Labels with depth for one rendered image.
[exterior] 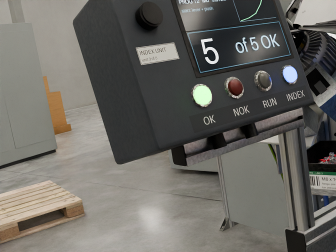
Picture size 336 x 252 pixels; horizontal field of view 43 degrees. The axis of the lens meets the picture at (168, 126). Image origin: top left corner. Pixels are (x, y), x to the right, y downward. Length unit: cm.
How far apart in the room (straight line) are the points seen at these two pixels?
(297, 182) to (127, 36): 38
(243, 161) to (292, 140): 197
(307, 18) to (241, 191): 136
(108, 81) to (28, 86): 633
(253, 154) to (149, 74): 214
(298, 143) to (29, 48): 635
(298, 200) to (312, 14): 109
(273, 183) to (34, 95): 494
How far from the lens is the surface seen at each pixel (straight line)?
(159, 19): 46
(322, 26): 121
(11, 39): 679
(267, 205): 262
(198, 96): 46
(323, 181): 102
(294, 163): 69
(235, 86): 50
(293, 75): 57
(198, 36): 50
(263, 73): 54
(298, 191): 70
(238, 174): 271
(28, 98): 679
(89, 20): 51
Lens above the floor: 116
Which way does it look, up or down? 9 degrees down
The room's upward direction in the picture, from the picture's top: 9 degrees counter-clockwise
